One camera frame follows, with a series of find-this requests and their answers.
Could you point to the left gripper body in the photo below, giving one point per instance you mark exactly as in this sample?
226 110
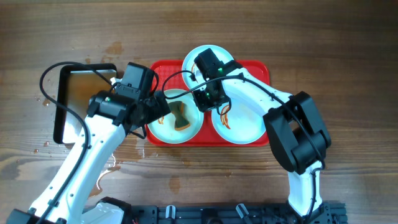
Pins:
153 109

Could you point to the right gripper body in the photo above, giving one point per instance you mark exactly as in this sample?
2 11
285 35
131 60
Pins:
206 99

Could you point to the light blue plate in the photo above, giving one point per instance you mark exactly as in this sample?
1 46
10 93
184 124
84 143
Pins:
194 77
164 130
240 125

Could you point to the orange green sponge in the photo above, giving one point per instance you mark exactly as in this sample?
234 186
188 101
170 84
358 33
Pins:
177 109

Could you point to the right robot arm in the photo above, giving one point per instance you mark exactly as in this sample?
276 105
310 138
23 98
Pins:
297 134

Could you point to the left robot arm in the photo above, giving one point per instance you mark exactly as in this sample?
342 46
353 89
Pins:
110 119

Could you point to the red plastic tray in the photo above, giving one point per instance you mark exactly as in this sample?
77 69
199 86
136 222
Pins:
207 135

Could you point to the black water basin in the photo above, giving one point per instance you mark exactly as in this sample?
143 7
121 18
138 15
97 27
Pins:
75 88

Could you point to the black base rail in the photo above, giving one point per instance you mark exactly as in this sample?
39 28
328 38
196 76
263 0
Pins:
241 213

